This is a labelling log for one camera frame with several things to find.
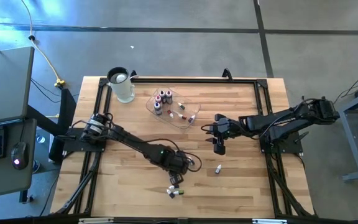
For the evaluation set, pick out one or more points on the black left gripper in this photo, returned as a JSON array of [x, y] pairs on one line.
[[179, 161]]

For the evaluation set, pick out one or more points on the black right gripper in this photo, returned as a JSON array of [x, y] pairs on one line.
[[221, 130]]

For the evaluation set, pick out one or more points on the small food coloring bottle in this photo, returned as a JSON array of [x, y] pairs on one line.
[[179, 192], [170, 113], [181, 106], [173, 187], [182, 117], [191, 118], [218, 169], [170, 193]]

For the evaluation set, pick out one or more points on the large bottle purple cap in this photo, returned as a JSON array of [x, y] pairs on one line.
[[168, 95]]

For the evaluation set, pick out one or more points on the large bottle blue cap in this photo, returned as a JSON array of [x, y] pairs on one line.
[[157, 108]]

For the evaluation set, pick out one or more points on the large bottle black cap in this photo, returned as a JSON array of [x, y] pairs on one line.
[[162, 95]]

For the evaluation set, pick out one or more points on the large bottle pink cap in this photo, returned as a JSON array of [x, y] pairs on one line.
[[158, 99]]

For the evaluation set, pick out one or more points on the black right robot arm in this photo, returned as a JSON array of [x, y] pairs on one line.
[[291, 119]]

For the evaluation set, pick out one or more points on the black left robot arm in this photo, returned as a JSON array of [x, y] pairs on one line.
[[129, 141]]

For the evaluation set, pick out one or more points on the clear plastic container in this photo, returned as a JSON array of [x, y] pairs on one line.
[[194, 107]]

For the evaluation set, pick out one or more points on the black clamp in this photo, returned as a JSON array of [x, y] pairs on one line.
[[227, 74], [133, 74]]

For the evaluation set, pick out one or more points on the black desk support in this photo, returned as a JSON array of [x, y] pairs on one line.
[[67, 105]]

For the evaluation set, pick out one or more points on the grey metal table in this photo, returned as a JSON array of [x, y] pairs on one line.
[[353, 149]]

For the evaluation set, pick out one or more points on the black computer mouse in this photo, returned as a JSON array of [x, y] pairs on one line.
[[19, 155]]

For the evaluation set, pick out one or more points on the grey desk top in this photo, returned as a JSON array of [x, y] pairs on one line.
[[2, 84]]

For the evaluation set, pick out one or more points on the silver metal bracket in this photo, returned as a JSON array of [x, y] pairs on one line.
[[95, 221], [269, 221]]

